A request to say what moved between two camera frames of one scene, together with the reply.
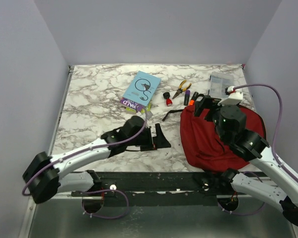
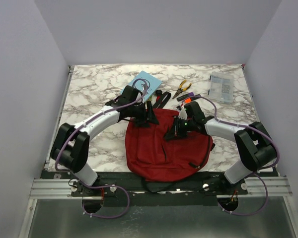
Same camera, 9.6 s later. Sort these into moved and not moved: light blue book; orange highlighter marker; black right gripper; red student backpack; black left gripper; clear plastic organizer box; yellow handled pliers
Moved: red student backpack; black left gripper; black right gripper; orange highlighter marker
Not moved: light blue book; yellow handled pliers; clear plastic organizer box
